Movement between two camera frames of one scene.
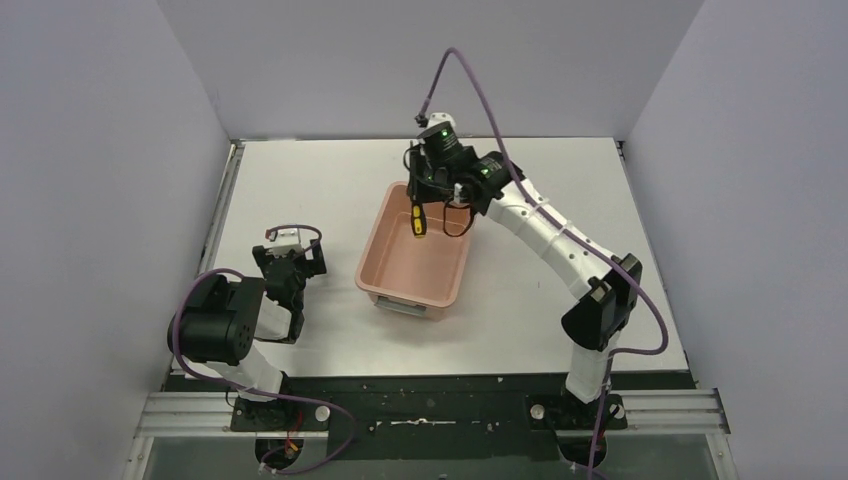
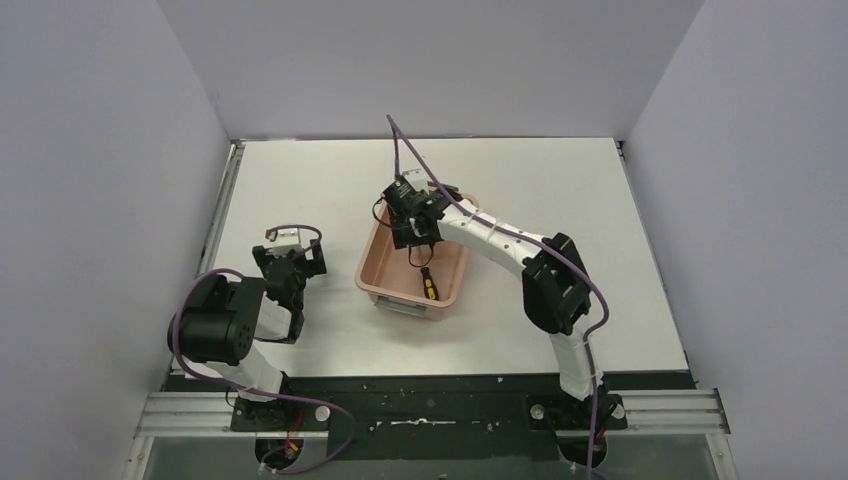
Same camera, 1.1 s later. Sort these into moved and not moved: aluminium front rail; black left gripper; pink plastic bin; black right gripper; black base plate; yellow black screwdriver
Moved: yellow black screwdriver; black right gripper
Not moved: aluminium front rail; pink plastic bin; black left gripper; black base plate
